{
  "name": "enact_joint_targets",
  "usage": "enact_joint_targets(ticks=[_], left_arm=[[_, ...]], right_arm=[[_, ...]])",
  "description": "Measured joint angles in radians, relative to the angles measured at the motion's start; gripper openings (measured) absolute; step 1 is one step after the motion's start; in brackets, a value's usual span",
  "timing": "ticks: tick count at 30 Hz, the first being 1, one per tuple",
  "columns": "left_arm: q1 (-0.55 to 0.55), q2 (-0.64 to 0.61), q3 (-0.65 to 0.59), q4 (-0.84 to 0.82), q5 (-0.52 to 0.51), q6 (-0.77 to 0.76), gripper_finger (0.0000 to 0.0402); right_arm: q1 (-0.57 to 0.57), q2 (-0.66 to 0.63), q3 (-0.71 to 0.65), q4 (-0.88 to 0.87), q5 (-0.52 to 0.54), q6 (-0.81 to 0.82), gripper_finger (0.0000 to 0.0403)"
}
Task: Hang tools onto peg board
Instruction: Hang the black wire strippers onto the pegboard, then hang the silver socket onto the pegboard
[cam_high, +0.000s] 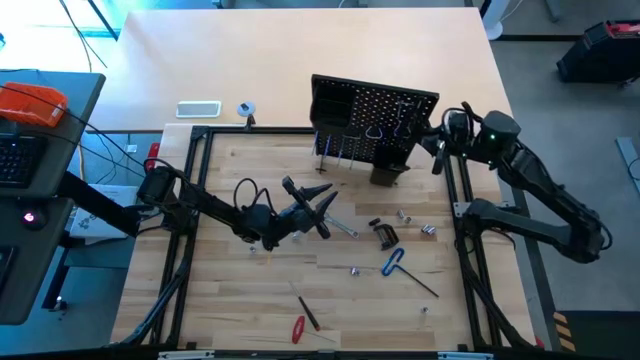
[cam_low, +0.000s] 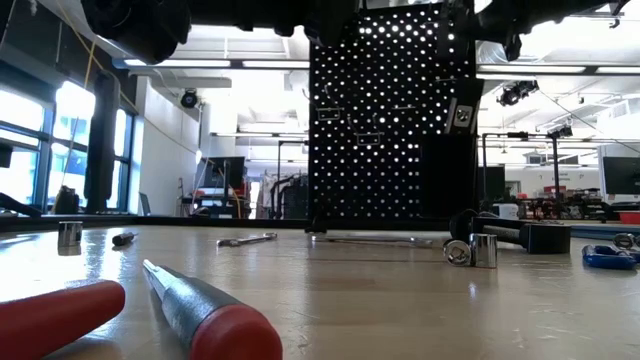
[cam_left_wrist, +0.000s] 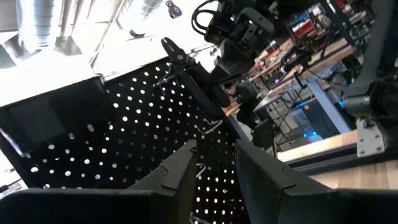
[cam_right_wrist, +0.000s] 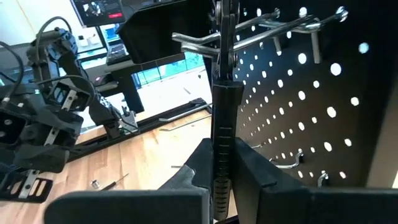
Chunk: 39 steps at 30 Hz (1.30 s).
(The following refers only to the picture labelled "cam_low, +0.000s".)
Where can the chrome socket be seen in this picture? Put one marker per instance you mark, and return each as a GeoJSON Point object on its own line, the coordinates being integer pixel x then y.
{"type": "Point", "coordinates": [457, 252]}
{"type": "Point", "coordinates": [484, 250]}
{"type": "Point", "coordinates": [70, 234]}
{"type": "Point", "coordinates": [625, 241]}

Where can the long silver combination wrench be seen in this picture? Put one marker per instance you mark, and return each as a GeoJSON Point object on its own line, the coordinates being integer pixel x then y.
{"type": "Point", "coordinates": [375, 240]}

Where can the short silver combination wrench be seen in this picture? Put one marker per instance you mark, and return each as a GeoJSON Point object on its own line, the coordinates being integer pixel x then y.
{"type": "Point", "coordinates": [250, 239]}

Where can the red capped screwdriver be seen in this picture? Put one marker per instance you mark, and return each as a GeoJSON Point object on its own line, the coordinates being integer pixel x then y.
{"type": "Point", "coordinates": [210, 315]}

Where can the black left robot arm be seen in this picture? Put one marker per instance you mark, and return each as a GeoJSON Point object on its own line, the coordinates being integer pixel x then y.
{"type": "Point", "coordinates": [135, 30]}

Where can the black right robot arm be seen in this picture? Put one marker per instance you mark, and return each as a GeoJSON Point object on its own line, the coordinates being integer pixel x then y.
{"type": "Point", "coordinates": [500, 30]}

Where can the silver loop peg hook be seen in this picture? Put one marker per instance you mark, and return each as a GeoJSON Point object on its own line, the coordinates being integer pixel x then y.
{"type": "Point", "coordinates": [402, 107]}

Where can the double prong peg hook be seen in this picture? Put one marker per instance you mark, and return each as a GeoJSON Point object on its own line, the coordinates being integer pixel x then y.
{"type": "Point", "coordinates": [369, 139]}
{"type": "Point", "coordinates": [330, 114]}

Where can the fluorescent ceiling light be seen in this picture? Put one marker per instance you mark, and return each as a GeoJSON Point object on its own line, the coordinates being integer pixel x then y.
{"type": "Point", "coordinates": [275, 64]}
{"type": "Point", "coordinates": [530, 68]}
{"type": "Point", "coordinates": [177, 63]}
{"type": "Point", "coordinates": [617, 70]}

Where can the black track light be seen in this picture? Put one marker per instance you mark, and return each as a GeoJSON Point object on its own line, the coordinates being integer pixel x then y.
{"type": "Point", "coordinates": [515, 92]}

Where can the black perforated pegboard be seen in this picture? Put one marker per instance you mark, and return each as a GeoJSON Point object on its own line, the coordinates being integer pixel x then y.
{"type": "Point", "coordinates": [312, 150]}

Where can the round black spotlight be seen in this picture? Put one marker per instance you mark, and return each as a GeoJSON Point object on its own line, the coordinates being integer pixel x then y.
{"type": "Point", "coordinates": [189, 99]}

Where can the black rig stand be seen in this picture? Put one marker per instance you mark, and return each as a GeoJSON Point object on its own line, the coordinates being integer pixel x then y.
{"type": "Point", "coordinates": [556, 170]}

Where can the black equipment rack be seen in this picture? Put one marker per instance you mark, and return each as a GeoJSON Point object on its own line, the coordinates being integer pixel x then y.
{"type": "Point", "coordinates": [295, 200]}

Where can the dark computer monitor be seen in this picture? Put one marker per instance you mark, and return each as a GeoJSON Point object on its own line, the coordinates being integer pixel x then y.
{"type": "Point", "coordinates": [225, 172]}
{"type": "Point", "coordinates": [622, 175]}

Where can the white background box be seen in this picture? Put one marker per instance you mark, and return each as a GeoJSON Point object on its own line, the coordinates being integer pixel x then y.
{"type": "Point", "coordinates": [506, 211]}

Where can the red storage bin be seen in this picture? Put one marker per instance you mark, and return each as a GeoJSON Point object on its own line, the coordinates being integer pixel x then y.
{"type": "Point", "coordinates": [629, 217]}

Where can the black room pillar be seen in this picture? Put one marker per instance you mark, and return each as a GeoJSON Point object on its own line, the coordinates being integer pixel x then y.
{"type": "Point", "coordinates": [102, 145]}

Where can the small black screwdriver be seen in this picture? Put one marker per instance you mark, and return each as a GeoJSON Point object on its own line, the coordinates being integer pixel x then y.
{"type": "Point", "coordinates": [122, 239]}

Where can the black bag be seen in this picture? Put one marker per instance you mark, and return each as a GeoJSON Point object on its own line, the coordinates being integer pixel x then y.
{"type": "Point", "coordinates": [66, 202]}

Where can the black aluminium table frame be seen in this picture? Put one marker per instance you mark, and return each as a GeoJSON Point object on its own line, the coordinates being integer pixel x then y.
{"type": "Point", "coordinates": [200, 221]}

